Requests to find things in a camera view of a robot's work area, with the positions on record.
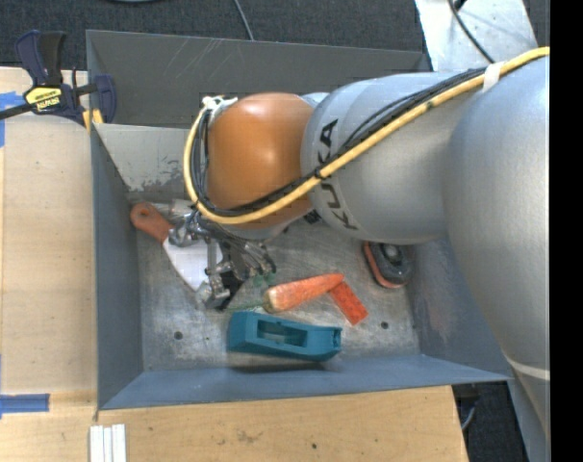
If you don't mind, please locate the orange flat block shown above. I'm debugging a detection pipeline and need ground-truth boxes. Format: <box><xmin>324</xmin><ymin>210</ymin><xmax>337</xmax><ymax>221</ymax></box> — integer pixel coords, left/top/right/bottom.
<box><xmin>328</xmin><ymin>280</ymin><xmax>369</xmax><ymax>327</ymax></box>

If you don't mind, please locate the teal plastic block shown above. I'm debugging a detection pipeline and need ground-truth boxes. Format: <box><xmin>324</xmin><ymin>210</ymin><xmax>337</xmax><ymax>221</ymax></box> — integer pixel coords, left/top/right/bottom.
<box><xmin>226</xmin><ymin>310</ymin><xmax>343</xmax><ymax>363</ymax></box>

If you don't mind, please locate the grey metal bin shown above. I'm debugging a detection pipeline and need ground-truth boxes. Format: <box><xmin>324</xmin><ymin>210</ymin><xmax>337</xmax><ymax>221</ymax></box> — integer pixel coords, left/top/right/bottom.
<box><xmin>85</xmin><ymin>29</ymin><xmax>515</xmax><ymax>411</ymax></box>

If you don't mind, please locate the orange and grey scrub brush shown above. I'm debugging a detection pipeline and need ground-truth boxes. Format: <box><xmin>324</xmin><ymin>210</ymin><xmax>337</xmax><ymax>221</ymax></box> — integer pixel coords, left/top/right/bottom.
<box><xmin>362</xmin><ymin>240</ymin><xmax>416</xmax><ymax>290</ymax></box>

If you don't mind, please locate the orange toy carrot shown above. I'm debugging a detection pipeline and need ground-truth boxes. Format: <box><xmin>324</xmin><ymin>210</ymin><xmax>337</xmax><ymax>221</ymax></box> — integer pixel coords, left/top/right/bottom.
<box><xmin>262</xmin><ymin>272</ymin><xmax>345</xmax><ymax>315</ymax></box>

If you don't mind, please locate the orange-handled white spatula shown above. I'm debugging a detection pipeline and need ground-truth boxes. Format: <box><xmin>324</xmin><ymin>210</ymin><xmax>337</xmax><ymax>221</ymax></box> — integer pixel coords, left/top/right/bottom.
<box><xmin>129</xmin><ymin>201</ymin><xmax>212</xmax><ymax>293</ymax></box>

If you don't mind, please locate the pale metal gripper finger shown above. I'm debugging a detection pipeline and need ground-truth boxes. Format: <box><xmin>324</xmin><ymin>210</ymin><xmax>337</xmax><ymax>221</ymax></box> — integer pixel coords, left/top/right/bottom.
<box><xmin>205</xmin><ymin>242</ymin><xmax>233</xmax><ymax>284</ymax></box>
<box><xmin>194</xmin><ymin>280</ymin><xmax>232</xmax><ymax>311</ymax></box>

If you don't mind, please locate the pale wood board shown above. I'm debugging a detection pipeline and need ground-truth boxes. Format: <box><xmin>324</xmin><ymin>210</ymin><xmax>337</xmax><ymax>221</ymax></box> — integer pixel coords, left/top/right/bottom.
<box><xmin>0</xmin><ymin>113</ymin><xmax>99</xmax><ymax>397</ymax></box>

